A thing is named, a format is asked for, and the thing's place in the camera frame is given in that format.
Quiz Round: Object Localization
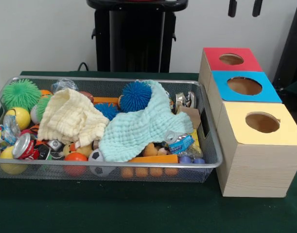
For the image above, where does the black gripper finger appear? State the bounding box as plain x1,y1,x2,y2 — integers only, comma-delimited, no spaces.
227,0,237,17
252,0,263,17

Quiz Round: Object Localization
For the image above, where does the crushed bottle with blue label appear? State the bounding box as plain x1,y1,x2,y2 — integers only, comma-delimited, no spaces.
164,130,195,155

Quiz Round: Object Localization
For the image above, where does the mint green waffle cloth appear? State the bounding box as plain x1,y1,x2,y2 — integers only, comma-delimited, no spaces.
99,80,194,163

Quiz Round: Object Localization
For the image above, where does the wooden box with three holes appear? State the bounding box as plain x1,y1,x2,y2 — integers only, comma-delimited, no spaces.
198,47,297,198

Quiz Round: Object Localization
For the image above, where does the black stand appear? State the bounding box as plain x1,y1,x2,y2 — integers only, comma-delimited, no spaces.
272,3,297,85

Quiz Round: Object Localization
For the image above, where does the blue spiky rubber ball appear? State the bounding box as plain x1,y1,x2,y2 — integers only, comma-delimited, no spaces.
119,81,153,113

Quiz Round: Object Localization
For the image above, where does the long orange toy brick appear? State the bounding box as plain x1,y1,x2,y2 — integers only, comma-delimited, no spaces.
121,154,179,178

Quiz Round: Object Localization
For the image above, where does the cream waffle cloth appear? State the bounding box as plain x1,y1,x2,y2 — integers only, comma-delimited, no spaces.
37,87,110,148

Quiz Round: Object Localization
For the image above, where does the small soccer ball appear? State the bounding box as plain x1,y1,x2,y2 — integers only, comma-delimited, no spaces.
88,149,115,177

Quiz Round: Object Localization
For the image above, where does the orange ball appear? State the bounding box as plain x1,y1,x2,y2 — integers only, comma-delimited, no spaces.
63,152,88,177

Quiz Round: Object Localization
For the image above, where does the dark green tablecloth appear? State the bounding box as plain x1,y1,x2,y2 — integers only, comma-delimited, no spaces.
0,70,297,233

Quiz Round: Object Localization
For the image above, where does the green spiky rubber ball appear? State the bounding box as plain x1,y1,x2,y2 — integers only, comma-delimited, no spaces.
2,78,42,111

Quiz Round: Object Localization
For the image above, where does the yellow smiley ball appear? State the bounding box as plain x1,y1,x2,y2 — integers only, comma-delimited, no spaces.
4,107,32,131

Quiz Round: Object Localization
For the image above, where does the crushed red soda can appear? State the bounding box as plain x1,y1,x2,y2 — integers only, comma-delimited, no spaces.
12,133,52,161

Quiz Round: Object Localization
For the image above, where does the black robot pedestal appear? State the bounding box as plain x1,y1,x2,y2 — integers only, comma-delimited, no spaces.
86,0,189,73

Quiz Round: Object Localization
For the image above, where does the shallow wire mesh bin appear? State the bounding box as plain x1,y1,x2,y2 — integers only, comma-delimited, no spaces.
0,75,224,183

